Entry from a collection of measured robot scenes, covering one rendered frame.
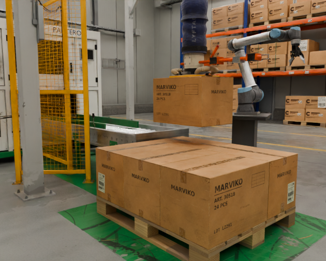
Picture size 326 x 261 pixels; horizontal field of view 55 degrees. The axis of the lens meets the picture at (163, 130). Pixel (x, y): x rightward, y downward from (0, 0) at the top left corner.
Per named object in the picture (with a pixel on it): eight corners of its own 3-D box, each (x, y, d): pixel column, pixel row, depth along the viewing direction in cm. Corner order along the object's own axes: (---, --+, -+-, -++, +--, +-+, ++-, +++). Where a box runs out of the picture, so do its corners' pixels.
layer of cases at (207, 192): (96, 195, 258) (95, 147, 253) (182, 174, 323) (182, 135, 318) (208, 250, 169) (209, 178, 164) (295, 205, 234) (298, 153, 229)
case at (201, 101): (153, 121, 291) (152, 78, 286) (183, 119, 317) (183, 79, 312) (201, 127, 246) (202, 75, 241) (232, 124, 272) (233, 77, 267)
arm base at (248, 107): (236, 112, 350) (236, 103, 350) (254, 111, 345) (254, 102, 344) (235, 112, 332) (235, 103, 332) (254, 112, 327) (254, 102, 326)
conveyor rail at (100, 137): (41, 131, 462) (40, 118, 459) (44, 131, 465) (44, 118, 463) (134, 155, 290) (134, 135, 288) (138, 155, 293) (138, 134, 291)
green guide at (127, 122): (76, 119, 497) (76, 113, 496) (82, 118, 504) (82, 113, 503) (137, 128, 378) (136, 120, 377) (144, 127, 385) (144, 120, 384)
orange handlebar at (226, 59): (171, 67, 293) (171, 62, 293) (193, 68, 313) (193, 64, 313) (258, 58, 224) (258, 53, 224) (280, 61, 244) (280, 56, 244)
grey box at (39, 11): (31, 41, 300) (30, 9, 296) (37, 42, 303) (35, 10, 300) (39, 39, 285) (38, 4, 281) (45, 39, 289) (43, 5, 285)
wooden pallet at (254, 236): (97, 212, 259) (96, 195, 258) (182, 187, 325) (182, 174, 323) (207, 275, 170) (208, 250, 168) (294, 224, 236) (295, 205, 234)
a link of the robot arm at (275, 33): (222, 40, 353) (278, 25, 301) (229, 41, 361) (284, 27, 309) (222, 51, 353) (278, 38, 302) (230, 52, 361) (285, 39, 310)
